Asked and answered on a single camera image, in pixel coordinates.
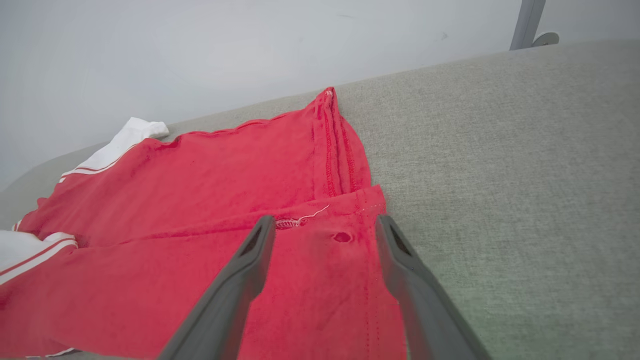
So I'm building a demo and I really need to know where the red basketball jersey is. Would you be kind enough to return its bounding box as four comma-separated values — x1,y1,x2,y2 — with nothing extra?
0,87,408,360

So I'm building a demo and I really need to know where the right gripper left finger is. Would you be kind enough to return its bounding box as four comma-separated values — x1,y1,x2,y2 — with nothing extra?
157,215,277,360

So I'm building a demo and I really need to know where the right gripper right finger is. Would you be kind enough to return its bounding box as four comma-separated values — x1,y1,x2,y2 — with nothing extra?
375,214,493,360

